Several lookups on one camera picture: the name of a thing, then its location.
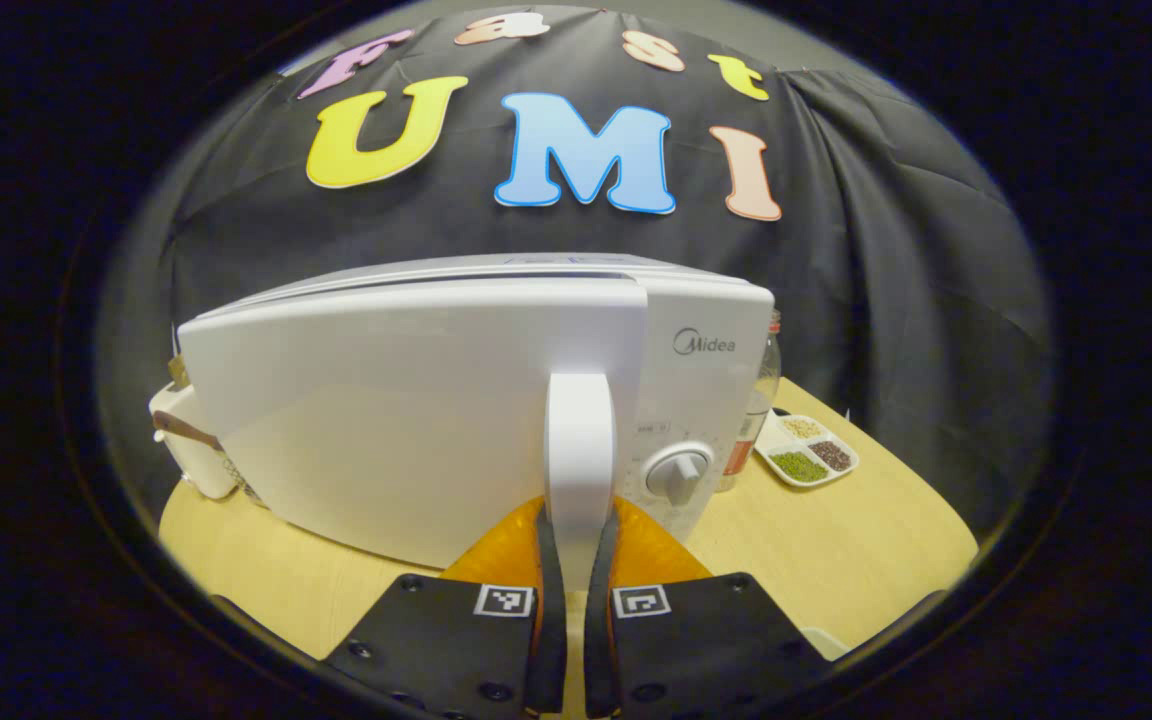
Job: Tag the clear plastic bottle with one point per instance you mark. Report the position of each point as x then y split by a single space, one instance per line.
754 410

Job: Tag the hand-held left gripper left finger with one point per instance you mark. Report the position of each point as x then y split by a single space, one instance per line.
551 620

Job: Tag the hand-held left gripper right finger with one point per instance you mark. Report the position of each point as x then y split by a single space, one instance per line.
598 620

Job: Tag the brown toast slice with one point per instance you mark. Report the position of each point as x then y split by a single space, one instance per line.
177 372

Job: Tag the black backdrop cloth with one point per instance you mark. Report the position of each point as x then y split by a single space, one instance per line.
916 300

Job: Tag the white divided grain dish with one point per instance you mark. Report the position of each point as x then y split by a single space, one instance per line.
806 455

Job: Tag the white toaster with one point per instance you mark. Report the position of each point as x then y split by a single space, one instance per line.
191 460

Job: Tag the brown wooden spoon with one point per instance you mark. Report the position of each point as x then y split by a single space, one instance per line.
186 432

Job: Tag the white microwave oven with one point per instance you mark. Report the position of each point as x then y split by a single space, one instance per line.
386 400

